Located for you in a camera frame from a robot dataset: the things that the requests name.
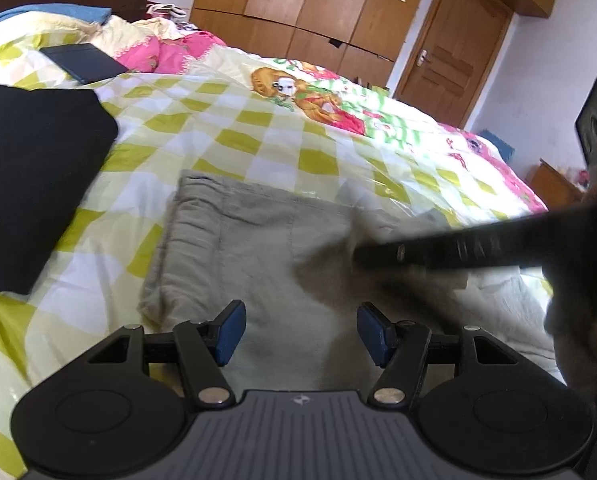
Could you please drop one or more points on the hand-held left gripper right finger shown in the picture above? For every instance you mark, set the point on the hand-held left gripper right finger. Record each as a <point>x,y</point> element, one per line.
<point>373,335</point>

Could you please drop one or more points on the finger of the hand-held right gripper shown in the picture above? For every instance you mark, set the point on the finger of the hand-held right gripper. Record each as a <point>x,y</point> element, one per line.
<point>458,250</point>

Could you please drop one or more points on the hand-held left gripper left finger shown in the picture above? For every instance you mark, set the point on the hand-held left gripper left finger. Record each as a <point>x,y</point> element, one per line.
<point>231,332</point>

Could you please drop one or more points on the grey pants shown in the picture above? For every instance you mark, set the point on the grey pants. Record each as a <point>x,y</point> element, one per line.
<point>258,250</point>

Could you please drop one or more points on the wooden side table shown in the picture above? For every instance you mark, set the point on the wooden side table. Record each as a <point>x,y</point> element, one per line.
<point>553,185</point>

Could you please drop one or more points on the blue foam mat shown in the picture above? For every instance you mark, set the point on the blue foam mat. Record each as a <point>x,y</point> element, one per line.
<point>496,144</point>

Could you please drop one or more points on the wooden door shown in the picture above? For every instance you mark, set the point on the wooden door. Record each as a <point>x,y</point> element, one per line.
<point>453,55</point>

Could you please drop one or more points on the cartoon print checked quilt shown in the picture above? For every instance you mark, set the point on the cartoon print checked quilt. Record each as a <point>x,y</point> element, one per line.
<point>218,125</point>

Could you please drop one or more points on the black folded garment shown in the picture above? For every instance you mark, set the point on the black folded garment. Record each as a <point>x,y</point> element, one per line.
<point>33,180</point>

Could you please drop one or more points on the wooden wardrobe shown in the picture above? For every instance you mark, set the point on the wooden wardrobe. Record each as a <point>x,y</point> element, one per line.
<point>318,5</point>

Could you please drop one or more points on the dark tablet case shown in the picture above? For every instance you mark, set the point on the dark tablet case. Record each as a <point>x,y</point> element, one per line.
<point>83,62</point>

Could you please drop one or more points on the white patterned bag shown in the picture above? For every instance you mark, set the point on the white patterned bag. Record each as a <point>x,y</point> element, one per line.
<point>166,11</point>

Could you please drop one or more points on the blue folded towel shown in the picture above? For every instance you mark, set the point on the blue folded towel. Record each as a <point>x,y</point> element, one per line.
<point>53,12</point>

